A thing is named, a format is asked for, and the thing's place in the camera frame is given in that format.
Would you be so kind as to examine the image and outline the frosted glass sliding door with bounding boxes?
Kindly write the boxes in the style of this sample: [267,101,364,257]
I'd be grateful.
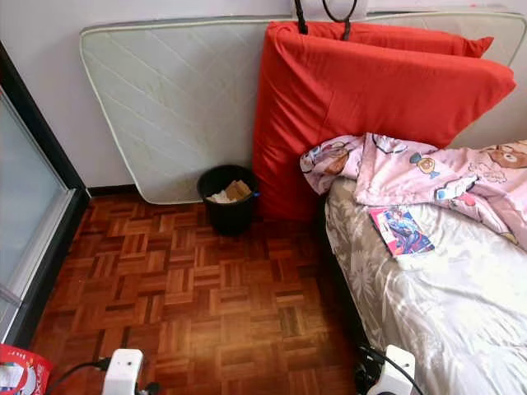
[0,45,87,346]

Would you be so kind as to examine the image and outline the red printed bag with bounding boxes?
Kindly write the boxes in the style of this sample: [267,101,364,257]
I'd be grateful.
[0,344,53,395]

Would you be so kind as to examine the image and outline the black waste bin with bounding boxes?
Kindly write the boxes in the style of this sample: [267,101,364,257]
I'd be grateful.
[198,165,260,237]

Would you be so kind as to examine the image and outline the cardboard and paper rubbish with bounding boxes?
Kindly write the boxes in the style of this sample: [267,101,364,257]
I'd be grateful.
[206,179,253,204]

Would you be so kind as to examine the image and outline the large red cushion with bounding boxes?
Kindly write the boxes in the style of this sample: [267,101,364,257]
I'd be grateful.
[252,22,516,223]

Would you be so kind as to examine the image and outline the pink cartoon print blanket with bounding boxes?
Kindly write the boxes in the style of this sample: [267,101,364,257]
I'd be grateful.
[300,133,527,252]

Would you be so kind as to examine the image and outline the colourful comic book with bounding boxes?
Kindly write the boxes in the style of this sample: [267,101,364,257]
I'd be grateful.
[369,206,436,258]

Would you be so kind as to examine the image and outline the thin red cushion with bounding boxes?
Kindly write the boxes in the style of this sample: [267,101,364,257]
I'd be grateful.
[305,22,495,58]

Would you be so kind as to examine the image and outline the bed with beige floral sheet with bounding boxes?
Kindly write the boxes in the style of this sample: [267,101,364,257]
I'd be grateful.
[313,177,527,395]

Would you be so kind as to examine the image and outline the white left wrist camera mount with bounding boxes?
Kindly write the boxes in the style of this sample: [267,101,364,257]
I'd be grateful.
[103,348,142,395]

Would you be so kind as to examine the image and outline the black looped cable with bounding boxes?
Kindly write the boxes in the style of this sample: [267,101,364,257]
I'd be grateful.
[321,0,359,42]

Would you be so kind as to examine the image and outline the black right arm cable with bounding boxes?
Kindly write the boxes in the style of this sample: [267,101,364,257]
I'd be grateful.
[358,346,429,395]

